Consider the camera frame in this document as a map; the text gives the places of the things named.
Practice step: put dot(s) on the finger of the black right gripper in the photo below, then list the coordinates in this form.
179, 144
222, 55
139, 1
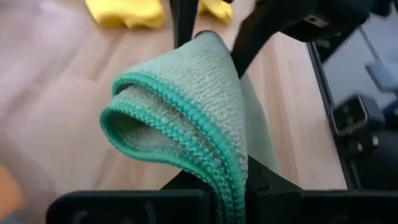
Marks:
252, 40
184, 18

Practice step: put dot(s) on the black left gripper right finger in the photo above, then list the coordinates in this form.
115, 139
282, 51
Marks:
267, 199

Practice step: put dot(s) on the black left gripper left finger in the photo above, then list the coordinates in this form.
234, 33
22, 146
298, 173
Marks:
186, 183

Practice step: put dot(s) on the green microfiber towel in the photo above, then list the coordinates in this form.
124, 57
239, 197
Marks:
202, 93

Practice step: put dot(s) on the orange microfiber towel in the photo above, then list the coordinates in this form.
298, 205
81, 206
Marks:
9, 193

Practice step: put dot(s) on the white paper on floor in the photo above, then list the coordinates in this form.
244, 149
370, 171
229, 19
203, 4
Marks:
382, 74

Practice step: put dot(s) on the black aluminium table frame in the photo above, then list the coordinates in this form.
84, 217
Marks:
325, 93

